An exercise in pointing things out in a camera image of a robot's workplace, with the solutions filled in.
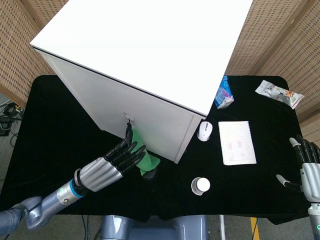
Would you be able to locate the green grey microfiber cloth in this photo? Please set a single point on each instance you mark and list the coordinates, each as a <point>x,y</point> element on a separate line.
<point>146,160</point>

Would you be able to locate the white cabinet box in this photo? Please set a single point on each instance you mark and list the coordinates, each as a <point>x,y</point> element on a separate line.
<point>140,50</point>

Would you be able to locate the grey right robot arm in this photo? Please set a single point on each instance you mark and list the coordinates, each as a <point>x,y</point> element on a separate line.
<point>315,220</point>

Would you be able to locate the blue tissue pack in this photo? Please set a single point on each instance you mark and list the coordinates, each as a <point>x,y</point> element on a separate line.
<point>223,96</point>

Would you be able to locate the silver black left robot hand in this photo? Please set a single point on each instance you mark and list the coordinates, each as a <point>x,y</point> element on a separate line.
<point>102,172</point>

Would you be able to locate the woven rattan screen panel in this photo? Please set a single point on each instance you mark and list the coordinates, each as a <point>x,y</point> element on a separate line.
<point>282,37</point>
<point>20,50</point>

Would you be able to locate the white computer mouse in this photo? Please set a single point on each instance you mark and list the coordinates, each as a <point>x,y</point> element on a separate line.
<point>204,131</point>

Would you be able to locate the grey robot torso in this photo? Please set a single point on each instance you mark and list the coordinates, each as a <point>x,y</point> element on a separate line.
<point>155,228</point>

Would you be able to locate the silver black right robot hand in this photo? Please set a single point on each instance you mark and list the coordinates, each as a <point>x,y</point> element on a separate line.
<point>311,175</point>

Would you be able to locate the white notebook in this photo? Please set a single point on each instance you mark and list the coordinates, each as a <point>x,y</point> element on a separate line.
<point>236,143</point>

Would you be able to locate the black velvet tablecloth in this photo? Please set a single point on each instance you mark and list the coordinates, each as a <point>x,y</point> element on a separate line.
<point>50,150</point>

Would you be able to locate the white snack packet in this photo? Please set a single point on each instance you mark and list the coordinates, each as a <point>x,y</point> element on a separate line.
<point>277,92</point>

